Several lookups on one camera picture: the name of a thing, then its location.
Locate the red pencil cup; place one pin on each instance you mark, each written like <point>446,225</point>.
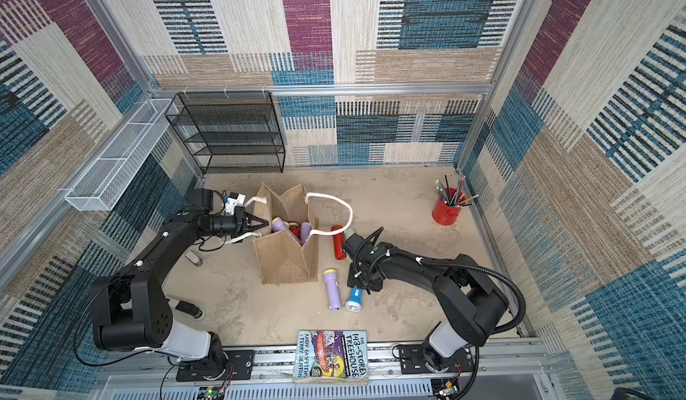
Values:
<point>448,206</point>

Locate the black wire shelf rack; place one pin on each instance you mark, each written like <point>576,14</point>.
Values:
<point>229,132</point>

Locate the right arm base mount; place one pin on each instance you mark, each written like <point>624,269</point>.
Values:
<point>421,358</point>

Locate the blue flashlight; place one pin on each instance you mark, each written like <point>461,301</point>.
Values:
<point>354,303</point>

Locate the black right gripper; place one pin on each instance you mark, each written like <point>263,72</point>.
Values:
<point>353,247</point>

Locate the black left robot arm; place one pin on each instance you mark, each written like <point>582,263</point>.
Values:
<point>129,310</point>

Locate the white mesh wall basket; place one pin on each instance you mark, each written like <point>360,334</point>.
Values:
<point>102,185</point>

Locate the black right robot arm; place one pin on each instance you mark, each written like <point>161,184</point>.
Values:
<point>472,303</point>

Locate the purple flashlight row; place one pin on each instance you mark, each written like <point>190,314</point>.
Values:
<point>330,280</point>

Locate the treehouse storey book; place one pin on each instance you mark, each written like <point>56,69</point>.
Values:
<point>334,357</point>

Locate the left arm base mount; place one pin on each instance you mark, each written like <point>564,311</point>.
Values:
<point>232,365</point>

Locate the small grey object on floor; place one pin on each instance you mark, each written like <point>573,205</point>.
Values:
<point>193,258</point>

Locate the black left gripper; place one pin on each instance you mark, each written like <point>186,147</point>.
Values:
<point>244,220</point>

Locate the burlap tote bag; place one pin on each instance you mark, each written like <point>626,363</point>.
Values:
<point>281,257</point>

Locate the black white marker pen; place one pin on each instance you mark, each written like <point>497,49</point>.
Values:
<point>191,310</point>

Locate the red flashlight row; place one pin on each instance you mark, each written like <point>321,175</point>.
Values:
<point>295,230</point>
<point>338,243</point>

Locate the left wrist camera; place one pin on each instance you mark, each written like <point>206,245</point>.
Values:
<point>232,201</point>

